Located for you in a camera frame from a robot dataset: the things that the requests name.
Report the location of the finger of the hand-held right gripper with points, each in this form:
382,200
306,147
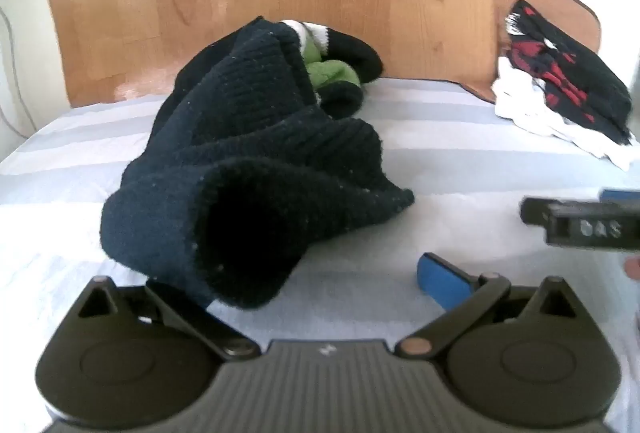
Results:
575,225
622,195

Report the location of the white garment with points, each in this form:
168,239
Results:
530,108

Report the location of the black red patterned garment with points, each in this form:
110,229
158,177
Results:
565,73

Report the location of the light blue striped bedsheet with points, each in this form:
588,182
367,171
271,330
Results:
450,153

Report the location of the person's right hand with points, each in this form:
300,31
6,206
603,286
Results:
634,269

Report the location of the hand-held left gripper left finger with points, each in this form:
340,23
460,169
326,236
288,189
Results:
200,327

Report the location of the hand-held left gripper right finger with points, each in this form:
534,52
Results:
440,282

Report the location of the green black white sock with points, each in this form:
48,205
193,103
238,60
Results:
332,73

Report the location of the navy knitted garment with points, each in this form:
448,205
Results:
240,163

